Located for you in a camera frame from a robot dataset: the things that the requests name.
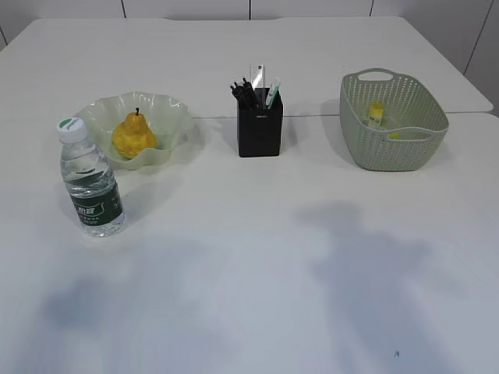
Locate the clear water bottle green label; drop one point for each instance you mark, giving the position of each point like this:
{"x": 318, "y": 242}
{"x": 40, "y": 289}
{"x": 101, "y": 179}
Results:
{"x": 89, "y": 180}

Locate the black square pen holder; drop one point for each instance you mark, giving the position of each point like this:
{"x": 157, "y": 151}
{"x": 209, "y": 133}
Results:
{"x": 259, "y": 130}

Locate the yellow pear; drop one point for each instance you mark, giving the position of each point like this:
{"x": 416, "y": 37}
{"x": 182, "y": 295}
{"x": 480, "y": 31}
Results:
{"x": 133, "y": 135}

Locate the black gel pen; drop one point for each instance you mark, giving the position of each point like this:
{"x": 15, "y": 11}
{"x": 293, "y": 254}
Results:
{"x": 251, "y": 93}
{"x": 240, "y": 96}
{"x": 248, "y": 99}

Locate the green woven plastic basket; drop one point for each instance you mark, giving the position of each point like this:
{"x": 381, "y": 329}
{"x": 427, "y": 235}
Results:
{"x": 423, "y": 121}

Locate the green utility knife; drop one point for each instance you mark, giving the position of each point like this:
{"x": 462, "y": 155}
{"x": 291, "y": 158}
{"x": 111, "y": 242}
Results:
{"x": 272, "y": 92}

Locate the green wavy glass plate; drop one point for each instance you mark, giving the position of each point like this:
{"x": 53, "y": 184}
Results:
{"x": 166, "y": 117}

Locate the clear plastic ruler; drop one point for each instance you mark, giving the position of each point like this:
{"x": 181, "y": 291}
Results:
{"x": 257, "y": 76}

